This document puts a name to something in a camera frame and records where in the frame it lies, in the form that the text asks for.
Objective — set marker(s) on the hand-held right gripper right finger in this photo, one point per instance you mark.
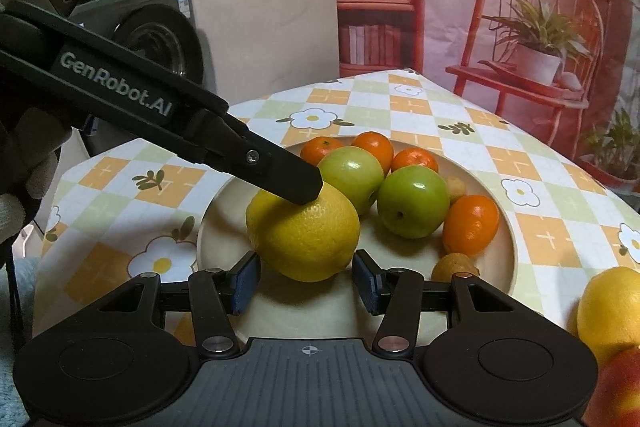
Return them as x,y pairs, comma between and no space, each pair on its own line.
365,282

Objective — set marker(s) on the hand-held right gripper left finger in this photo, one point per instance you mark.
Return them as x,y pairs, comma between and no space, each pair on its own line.
246,282

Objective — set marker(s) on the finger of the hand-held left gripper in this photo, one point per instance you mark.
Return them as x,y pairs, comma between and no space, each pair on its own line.
280,172

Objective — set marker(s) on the small orange tangerine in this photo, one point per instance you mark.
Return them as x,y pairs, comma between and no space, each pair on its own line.
374,147
471,224
322,150
414,158

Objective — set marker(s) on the beige round plate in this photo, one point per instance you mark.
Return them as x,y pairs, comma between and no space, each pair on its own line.
310,307

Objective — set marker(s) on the large yellow orange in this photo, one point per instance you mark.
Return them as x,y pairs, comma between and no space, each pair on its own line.
612,312
310,242

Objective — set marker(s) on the green apple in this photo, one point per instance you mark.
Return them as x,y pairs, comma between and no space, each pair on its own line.
412,202
350,177

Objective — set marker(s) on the small tan round fruit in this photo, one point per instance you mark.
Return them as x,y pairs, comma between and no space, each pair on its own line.
454,268
456,188

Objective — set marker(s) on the person's left hand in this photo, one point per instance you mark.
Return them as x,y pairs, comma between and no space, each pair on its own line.
35,142

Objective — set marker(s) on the grey washing machine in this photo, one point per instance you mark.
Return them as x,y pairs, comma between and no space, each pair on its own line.
160,37

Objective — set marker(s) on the checkered floral tablecloth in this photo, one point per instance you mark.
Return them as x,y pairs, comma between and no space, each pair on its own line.
450,107

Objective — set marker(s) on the red apple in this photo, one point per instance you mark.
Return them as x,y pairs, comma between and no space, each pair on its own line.
622,392

